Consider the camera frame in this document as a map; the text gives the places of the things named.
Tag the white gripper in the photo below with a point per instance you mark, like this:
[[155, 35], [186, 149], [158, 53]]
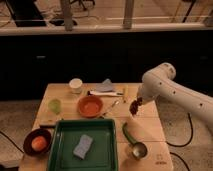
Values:
[[144, 97]]

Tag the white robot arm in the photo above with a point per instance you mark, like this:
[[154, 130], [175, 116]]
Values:
[[159, 82]]

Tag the red-orange bowl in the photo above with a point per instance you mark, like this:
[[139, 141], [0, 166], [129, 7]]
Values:
[[90, 106]]

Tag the dark brown bowl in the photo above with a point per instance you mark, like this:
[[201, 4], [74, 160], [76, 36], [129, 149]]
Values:
[[28, 140]]

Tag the yellow corn cob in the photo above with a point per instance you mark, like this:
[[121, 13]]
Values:
[[125, 94]]

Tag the grey-blue cloth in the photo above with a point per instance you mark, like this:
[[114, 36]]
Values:
[[105, 86]]

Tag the white cup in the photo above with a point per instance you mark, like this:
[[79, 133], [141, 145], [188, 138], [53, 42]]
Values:
[[76, 85]]

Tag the blue sponge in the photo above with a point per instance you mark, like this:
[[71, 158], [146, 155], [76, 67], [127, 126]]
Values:
[[83, 146]]

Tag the green plastic tray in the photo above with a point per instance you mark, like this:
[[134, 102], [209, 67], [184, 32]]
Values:
[[102, 156]]

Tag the green plastic cup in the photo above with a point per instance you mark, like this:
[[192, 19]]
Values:
[[54, 105]]

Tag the black marker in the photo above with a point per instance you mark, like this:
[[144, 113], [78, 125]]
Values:
[[47, 126]]

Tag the orange fruit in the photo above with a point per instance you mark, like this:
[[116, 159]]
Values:
[[39, 143]]

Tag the small wooden-handled utensil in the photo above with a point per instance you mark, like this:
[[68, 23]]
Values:
[[109, 108]]

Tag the green-handled metal scoop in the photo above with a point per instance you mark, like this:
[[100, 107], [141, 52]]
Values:
[[139, 149]]

